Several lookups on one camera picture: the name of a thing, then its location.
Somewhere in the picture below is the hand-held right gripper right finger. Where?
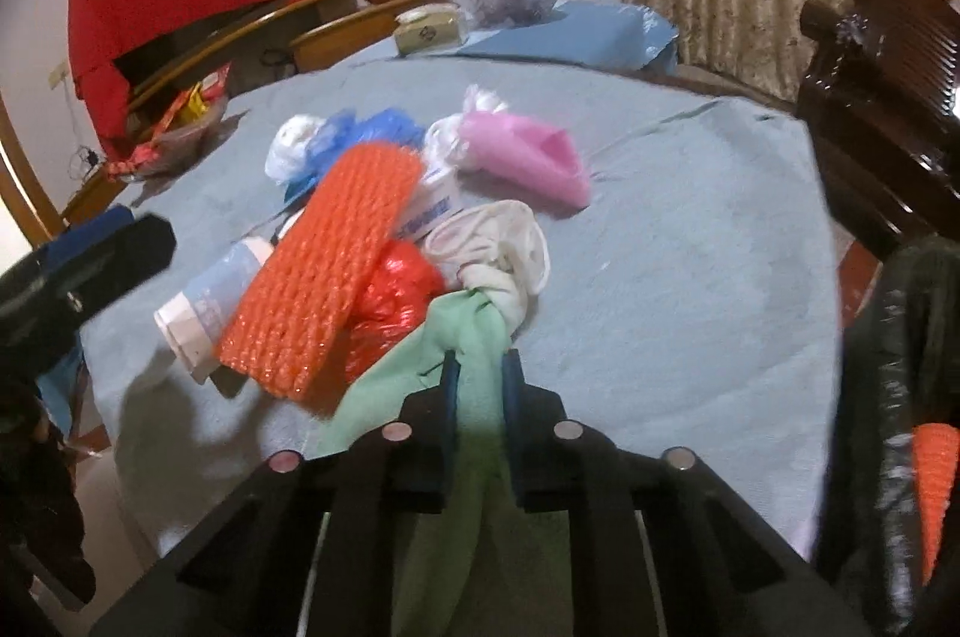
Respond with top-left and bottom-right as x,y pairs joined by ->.
499,348 -> 875,637

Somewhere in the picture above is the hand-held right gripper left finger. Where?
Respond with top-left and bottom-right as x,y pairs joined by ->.
88,353 -> 461,637

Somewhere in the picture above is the tissue box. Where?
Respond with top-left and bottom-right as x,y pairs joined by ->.
393,2 -> 471,58

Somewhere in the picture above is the white crumpled plastic wrap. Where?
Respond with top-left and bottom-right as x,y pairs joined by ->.
423,84 -> 505,172

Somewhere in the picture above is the wooden chair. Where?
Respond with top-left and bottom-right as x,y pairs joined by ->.
122,0 -> 392,119
289,0 -> 490,73

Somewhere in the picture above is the dark wooden armchair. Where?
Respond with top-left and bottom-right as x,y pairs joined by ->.
793,0 -> 960,261

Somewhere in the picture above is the black trash bag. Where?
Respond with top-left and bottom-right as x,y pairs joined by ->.
812,234 -> 960,637

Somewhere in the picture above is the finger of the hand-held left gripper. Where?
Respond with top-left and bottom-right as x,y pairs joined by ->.
64,214 -> 178,320
39,204 -> 137,280

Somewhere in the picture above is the red plastic bag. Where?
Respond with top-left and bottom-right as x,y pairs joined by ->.
341,238 -> 449,387

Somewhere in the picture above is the white plastic bag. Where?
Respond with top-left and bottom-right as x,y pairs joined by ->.
264,113 -> 332,185

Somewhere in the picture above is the blue plastic bag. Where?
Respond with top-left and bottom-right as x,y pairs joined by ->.
283,107 -> 430,208

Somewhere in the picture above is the white cloth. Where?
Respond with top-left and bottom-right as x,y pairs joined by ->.
420,199 -> 553,338

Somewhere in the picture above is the blue plastic table cover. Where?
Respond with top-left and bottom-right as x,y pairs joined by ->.
456,0 -> 680,77

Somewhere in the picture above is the orange foam net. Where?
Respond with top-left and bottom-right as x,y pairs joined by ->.
910,422 -> 960,587
214,144 -> 426,418

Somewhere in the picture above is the grey-blue tablecloth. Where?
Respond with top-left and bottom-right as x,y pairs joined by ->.
79,58 -> 846,563

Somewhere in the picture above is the white carton box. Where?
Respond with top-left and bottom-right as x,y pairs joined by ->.
390,161 -> 470,245

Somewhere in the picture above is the glass fruit bowl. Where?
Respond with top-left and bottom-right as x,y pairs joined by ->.
447,0 -> 572,28

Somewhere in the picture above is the snack basket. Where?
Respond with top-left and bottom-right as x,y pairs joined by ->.
103,101 -> 232,185

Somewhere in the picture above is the green cloth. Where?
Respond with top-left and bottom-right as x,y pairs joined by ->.
304,288 -> 595,637

